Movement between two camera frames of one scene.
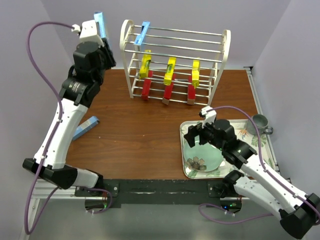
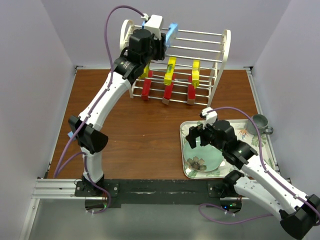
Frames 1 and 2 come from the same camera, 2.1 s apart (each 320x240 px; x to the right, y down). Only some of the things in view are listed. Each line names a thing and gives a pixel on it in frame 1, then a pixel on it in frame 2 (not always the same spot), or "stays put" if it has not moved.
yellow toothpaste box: (195, 73) stays put
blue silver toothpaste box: (86, 126) to (70, 134)
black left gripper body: (107, 58) to (157, 49)
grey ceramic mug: (261, 123) stays put
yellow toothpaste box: (170, 71) stays put
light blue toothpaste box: (99, 18) to (171, 33)
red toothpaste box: (191, 91) stays put
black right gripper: (193, 131) stays put
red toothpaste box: (147, 85) stays put
